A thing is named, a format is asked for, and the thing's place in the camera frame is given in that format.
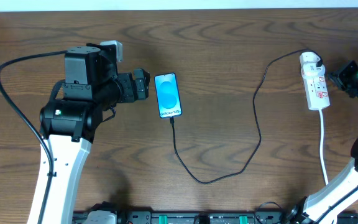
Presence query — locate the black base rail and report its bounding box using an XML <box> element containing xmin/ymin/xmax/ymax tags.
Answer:
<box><xmin>72</xmin><ymin>202</ymin><xmax>358</xmax><ymax>224</ymax></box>

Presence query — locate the black USB charging cable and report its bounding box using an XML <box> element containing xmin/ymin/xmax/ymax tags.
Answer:
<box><xmin>168</xmin><ymin>49</ymin><xmax>324</xmax><ymax>185</ymax></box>

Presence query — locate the white power strip cord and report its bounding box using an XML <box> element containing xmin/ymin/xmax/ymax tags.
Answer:
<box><xmin>318</xmin><ymin>108</ymin><xmax>329</xmax><ymax>186</ymax></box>

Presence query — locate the white power strip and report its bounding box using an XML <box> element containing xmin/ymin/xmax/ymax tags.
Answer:
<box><xmin>303</xmin><ymin>74</ymin><xmax>330</xmax><ymax>111</ymax></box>

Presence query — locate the white charger adapter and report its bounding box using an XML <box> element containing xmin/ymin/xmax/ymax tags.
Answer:
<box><xmin>300</xmin><ymin>52</ymin><xmax>325</xmax><ymax>79</ymax></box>

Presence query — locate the blue Galaxy smartphone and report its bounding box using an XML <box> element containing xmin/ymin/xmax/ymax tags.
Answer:
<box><xmin>154</xmin><ymin>73</ymin><xmax>182</xmax><ymax>119</ymax></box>

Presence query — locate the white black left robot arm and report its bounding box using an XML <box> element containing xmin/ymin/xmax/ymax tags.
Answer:
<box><xmin>28</xmin><ymin>40</ymin><xmax>150</xmax><ymax>223</ymax></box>

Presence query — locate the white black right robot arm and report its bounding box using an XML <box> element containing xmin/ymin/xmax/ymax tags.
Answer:
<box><xmin>283</xmin><ymin>50</ymin><xmax>358</xmax><ymax>223</ymax></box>

